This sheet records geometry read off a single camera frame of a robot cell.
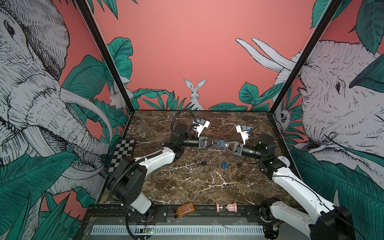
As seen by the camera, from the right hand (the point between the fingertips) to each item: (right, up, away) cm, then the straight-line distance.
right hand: (222, 145), depth 68 cm
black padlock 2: (+15, -16, +25) cm, 33 cm away
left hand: (-1, +1, 0) cm, 1 cm away
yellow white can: (+41, -12, +20) cm, 47 cm away
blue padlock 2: (+5, -15, +22) cm, 28 cm away
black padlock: (-7, -15, +25) cm, 30 cm away
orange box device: (-18, -32, +5) cm, 37 cm away
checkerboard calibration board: (-59, -6, +27) cm, 66 cm away
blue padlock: (0, +2, +2) cm, 2 cm away
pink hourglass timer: (+5, -32, +6) cm, 33 cm away
